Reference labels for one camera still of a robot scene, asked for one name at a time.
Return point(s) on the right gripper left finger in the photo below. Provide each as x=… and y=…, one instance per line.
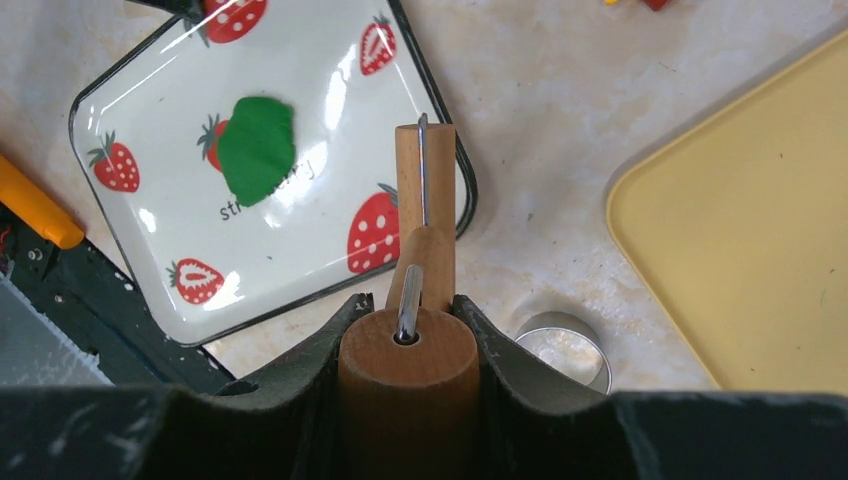
x=279, y=422

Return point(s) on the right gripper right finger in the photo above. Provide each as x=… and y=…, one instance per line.
x=539, y=424

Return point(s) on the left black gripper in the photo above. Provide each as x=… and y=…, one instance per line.
x=191, y=10

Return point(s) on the wooden rolling pin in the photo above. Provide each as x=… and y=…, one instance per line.
x=409, y=374

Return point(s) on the green dough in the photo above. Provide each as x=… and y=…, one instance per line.
x=257, y=150

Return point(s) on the white strawberry tray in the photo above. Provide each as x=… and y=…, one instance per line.
x=146, y=134

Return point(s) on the orange marker pen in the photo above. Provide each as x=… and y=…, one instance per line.
x=32, y=205

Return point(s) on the yellow cutting board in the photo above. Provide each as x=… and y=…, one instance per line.
x=739, y=230

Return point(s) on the yellow toy car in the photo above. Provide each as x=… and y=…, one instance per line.
x=653, y=5

